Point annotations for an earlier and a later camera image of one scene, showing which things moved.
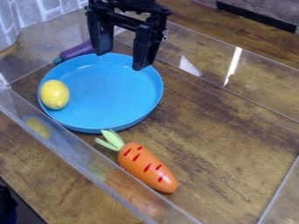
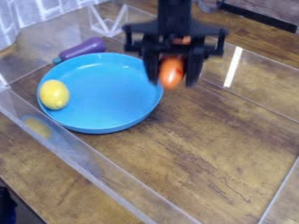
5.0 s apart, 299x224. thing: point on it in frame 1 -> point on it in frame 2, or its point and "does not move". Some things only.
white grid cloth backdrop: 20,14 does not move
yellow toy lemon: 53,94 does not move
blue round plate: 113,97 does not move
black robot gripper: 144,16 -> 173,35
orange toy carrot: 138,162 -> 172,67
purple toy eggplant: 74,51 does not move
